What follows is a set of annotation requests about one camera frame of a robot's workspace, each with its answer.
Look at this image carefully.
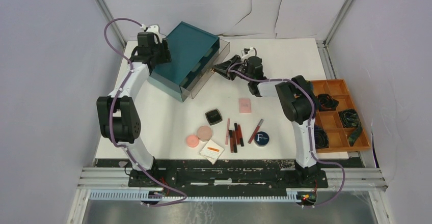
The orange compartment tray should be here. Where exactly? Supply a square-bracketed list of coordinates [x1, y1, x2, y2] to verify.
[311, 79, 371, 153]

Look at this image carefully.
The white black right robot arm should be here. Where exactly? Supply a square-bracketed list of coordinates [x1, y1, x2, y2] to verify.
[212, 55, 319, 187]

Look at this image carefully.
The round coral blush case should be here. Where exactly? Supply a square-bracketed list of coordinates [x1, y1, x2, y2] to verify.
[185, 134, 200, 148]

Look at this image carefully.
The black metal base rail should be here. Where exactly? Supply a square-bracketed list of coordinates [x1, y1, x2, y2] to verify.
[149, 159, 329, 197]

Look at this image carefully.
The teal drawer organizer box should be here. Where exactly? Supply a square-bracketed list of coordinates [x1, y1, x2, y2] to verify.
[148, 21, 219, 102]

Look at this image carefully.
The dark red lipstick tube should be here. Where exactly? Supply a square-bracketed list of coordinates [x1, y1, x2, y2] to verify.
[234, 123, 240, 145]

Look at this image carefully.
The rolled black tie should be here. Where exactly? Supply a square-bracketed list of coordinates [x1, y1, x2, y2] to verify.
[314, 125, 329, 149]

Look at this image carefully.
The octagonal pink powder case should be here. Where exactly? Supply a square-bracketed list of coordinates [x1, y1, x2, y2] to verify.
[197, 126, 213, 142]

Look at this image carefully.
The clear smoked drawer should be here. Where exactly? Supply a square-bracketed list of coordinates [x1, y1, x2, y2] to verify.
[180, 39, 230, 99]

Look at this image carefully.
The rolled green patterned tie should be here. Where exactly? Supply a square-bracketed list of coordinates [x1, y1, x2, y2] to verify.
[339, 108, 363, 147]

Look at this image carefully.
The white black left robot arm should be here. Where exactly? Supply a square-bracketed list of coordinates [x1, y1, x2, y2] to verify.
[96, 32, 172, 187]

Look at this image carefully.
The round navy cream tin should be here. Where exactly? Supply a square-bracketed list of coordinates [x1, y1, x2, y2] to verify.
[254, 131, 269, 147]

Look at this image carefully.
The black lipstick tube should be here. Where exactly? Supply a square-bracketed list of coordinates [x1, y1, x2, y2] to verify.
[229, 130, 234, 153]

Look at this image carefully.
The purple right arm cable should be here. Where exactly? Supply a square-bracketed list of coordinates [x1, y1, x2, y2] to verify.
[227, 62, 346, 208]

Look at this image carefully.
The pink square palette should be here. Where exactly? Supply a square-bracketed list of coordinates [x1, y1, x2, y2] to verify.
[238, 98, 252, 114]

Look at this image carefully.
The dark brown lip gloss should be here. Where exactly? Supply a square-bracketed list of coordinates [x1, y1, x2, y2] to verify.
[231, 130, 237, 153]

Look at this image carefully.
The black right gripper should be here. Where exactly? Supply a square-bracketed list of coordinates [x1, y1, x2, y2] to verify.
[213, 54, 253, 82]

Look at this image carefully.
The pink lip pencil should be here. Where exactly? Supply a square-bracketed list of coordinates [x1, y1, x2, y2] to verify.
[225, 118, 230, 145]

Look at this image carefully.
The black gold compact case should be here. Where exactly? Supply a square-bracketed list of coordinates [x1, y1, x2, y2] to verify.
[205, 108, 223, 126]

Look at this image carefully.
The white patterned palette box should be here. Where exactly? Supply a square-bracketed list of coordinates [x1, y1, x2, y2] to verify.
[200, 139, 225, 165]

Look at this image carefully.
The rolled dark tie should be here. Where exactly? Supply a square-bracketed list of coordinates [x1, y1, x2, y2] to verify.
[317, 94, 339, 111]

